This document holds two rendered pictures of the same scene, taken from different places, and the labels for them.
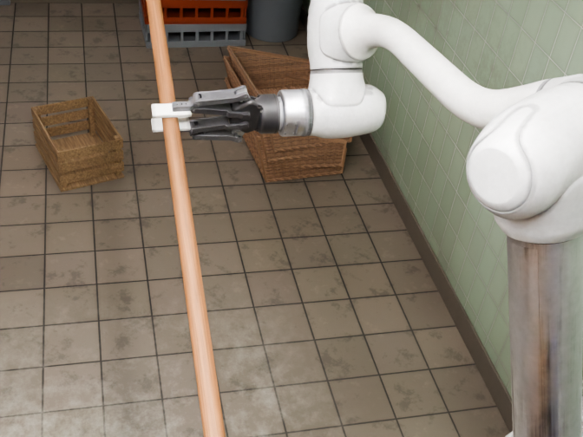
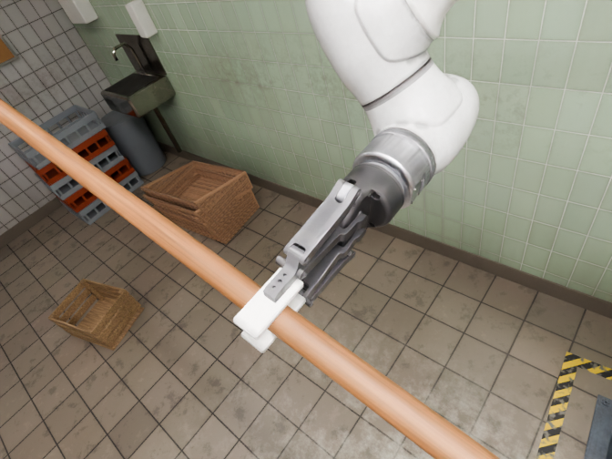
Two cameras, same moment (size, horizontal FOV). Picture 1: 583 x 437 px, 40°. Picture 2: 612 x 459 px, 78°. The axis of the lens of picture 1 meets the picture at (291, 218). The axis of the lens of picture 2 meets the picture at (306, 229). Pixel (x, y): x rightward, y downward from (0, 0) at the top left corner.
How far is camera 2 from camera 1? 1.16 m
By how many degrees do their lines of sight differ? 15
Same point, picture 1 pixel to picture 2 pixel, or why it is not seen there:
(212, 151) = not seen: hidden behind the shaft
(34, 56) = (24, 281)
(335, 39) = (404, 23)
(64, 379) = not seen: outside the picture
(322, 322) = (332, 295)
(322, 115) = (440, 145)
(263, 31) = (147, 168)
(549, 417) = not seen: outside the picture
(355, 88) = (446, 82)
